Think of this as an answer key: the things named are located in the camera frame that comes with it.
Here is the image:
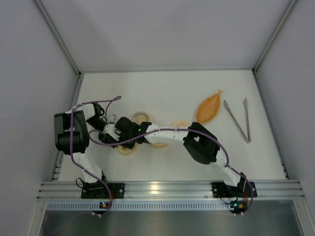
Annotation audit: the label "aluminium frame post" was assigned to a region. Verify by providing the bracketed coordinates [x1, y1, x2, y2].
[33, 0, 82, 76]
[253, 0, 300, 72]

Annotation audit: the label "pink-based bowl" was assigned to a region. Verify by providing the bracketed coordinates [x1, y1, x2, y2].
[131, 111, 150, 123]

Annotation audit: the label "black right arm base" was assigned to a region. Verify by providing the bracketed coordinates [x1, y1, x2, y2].
[211, 182, 257, 198]

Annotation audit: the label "right aluminium frame post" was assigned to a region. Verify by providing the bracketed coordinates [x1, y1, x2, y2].
[253, 0, 300, 72]

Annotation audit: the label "cream lid with orange handle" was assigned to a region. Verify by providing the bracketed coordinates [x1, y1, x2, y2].
[115, 145, 137, 157]

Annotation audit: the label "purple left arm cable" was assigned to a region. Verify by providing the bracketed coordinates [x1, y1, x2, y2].
[68, 95, 123, 217]

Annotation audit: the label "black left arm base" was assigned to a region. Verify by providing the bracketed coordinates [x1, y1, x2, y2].
[81, 181, 125, 199]

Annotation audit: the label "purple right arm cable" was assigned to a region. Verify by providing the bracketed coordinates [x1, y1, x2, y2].
[88, 129, 255, 217]

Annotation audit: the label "left aluminium frame post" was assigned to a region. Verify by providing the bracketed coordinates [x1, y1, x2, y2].
[33, 0, 82, 76]

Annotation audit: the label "aluminium mounting rail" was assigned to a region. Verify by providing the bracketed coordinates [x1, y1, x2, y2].
[36, 179, 305, 201]

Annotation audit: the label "slotted grey cable duct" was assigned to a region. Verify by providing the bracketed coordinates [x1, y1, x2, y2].
[45, 201, 296, 211]

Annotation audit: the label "stainless steel tongs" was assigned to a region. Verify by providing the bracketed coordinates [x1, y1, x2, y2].
[223, 97, 252, 144]

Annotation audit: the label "fish-shaped woven bamboo tray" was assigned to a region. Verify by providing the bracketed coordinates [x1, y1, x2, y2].
[195, 89, 223, 124]

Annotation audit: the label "cream lid with pink handle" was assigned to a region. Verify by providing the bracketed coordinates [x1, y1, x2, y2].
[171, 119, 191, 128]

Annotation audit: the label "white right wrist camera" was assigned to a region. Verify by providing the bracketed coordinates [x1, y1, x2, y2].
[103, 123, 121, 141]

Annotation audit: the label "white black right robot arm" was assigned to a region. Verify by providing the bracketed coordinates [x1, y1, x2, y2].
[104, 117, 246, 193]

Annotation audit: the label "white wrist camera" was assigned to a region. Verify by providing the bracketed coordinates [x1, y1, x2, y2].
[103, 123, 121, 141]
[107, 114, 118, 123]

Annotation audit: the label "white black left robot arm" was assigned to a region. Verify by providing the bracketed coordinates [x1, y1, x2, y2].
[54, 103, 112, 198]

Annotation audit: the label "orange-based bowl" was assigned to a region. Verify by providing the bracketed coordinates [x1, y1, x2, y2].
[151, 143, 168, 148]

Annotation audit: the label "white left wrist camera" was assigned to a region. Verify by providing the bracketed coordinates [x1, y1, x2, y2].
[107, 114, 118, 123]

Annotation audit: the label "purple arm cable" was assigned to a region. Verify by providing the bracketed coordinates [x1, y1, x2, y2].
[68, 95, 123, 217]
[88, 129, 255, 217]

